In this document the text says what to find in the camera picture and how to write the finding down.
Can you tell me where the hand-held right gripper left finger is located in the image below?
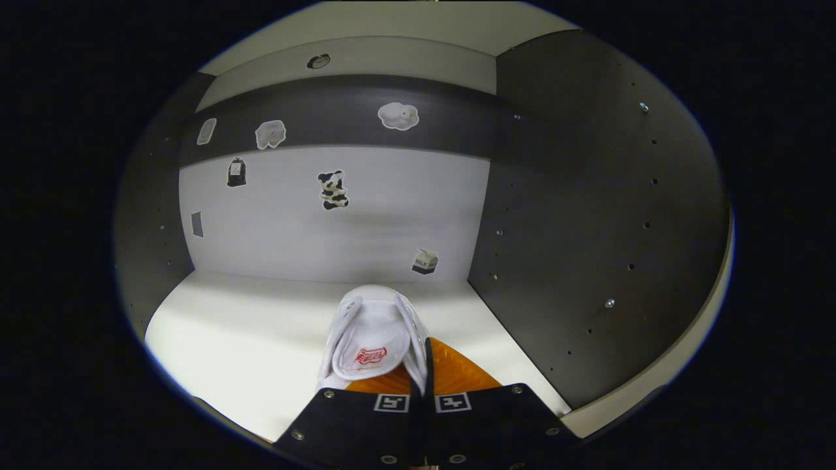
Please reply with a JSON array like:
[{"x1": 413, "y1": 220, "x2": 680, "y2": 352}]
[{"x1": 274, "y1": 366, "x2": 419, "y2": 467}]

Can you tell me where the white canvas shoe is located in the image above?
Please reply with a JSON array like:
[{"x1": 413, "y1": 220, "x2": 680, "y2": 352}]
[{"x1": 317, "y1": 284, "x2": 432, "y2": 396}]

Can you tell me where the white shoe cabinet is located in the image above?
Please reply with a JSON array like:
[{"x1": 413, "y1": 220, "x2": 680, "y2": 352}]
[{"x1": 114, "y1": 0, "x2": 735, "y2": 445}]

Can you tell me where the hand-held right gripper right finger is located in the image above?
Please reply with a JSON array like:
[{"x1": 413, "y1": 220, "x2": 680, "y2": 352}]
[{"x1": 418, "y1": 336, "x2": 582, "y2": 467}]

